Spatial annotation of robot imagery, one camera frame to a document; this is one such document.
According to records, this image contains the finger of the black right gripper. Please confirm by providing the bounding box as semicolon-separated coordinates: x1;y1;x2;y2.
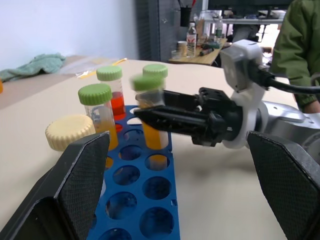
133;106;212;138
161;89;202;113

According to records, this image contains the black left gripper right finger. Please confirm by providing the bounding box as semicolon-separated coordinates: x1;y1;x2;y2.
245;130;320;240

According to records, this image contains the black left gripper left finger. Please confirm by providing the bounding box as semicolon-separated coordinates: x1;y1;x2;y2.
0;130;111;240

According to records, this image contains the green-capped yellow liquid test tube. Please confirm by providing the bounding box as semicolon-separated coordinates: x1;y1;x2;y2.
129;74;170;151
77;83;120;152

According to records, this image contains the green-capped red liquid test tube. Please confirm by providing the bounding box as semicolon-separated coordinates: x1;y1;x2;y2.
95;65;127;122

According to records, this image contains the cream-capped test tube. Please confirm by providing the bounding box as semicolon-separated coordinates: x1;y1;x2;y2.
44;114;97;152

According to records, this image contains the blue test tube rack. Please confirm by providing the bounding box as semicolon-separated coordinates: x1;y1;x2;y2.
86;104;182;240

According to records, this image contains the person's bare hand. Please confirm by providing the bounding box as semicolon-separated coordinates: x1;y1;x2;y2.
304;99;320;114

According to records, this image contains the wooden desk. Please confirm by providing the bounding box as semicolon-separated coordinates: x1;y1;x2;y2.
168;37;229;67

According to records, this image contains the clear jar with lid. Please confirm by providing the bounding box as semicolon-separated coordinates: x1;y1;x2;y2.
176;40;189;58

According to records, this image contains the clear water bottle red label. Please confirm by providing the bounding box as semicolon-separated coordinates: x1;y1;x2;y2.
185;22;198;59

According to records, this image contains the clear bottle green label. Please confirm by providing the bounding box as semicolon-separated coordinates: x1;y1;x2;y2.
214;16;224;42

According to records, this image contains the black hanging cup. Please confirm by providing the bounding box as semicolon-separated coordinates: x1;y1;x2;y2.
179;6;193;28

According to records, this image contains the clear plastic bag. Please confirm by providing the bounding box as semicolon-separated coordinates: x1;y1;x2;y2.
59;56;129;80

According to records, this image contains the person in green jacket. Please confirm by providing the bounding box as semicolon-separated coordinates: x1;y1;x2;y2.
270;0;320;114

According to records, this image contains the green towel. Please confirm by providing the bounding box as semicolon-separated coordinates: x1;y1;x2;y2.
0;52;67;83

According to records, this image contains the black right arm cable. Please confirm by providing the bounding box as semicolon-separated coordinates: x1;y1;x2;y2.
256;65;320;95

